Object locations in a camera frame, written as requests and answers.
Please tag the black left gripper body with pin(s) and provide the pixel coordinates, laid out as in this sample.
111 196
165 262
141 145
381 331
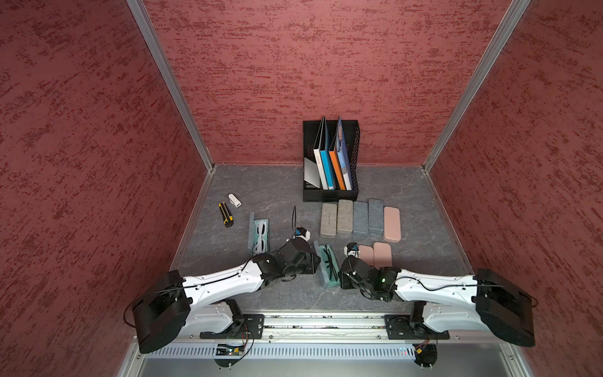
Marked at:
306 265

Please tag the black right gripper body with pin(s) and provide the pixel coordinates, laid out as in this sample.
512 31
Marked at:
347 283

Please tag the pink case yellow glasses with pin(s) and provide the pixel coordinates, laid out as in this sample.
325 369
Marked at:
382 255

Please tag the pink case dark sunglasses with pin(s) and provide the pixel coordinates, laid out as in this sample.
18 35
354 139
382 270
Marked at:
366 254

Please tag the green case black glasses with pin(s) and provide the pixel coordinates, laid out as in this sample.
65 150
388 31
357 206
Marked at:
328 270

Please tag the grey case white glasses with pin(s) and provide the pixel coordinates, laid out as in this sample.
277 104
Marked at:
258 235

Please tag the grey case blue glasses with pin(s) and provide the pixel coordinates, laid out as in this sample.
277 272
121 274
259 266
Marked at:
375 216

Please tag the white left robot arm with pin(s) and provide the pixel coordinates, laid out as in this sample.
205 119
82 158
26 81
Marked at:
182 306

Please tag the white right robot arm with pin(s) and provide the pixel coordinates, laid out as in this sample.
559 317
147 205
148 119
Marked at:
485 301

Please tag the white grey book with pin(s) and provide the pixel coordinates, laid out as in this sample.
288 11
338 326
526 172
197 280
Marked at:
314 173

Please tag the small white cylinder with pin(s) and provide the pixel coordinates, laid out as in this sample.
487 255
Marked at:
234 200

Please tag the orange book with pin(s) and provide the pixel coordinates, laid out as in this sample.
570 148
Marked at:
335 164

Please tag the teal book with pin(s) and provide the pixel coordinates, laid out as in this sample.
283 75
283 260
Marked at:
325 157

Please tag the blue folder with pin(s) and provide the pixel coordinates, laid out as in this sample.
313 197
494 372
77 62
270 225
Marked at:
342 154

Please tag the black mesh file holder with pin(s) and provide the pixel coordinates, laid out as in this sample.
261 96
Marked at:
352 137

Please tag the perforated vent strip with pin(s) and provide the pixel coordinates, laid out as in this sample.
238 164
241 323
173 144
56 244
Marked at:
301 351

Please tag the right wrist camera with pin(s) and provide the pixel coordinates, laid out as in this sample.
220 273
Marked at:
352 249

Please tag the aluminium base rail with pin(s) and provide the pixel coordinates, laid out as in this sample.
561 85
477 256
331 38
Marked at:
330 325

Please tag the aluminium left corner post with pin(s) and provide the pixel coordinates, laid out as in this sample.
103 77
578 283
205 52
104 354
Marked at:
144 23

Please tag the aluminium corner post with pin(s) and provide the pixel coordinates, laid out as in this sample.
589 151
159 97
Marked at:
144 23
507 25

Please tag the aluminium right corner post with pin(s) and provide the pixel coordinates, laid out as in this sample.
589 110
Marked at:
507 25

